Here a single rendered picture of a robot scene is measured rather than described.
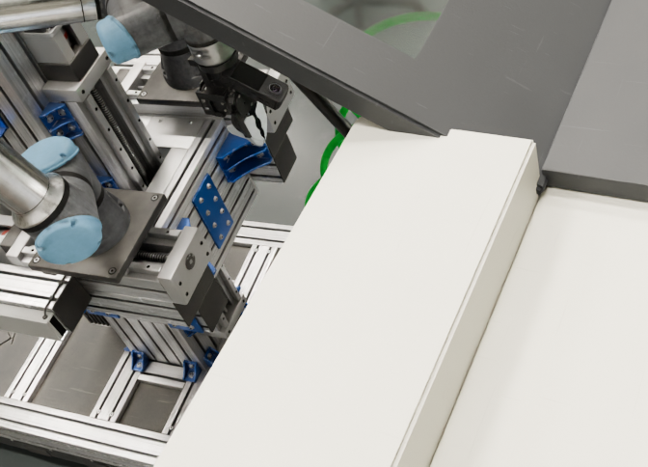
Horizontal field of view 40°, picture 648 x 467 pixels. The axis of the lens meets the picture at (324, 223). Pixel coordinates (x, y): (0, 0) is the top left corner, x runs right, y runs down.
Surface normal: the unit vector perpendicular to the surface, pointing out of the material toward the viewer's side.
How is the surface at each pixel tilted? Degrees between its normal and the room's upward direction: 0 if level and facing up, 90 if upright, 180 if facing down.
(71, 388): 0
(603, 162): 0
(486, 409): 0
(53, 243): 98
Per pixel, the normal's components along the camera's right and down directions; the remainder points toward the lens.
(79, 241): 0.36, 0.73
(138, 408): -0.25, -0.64
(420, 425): 0.87, 0.18
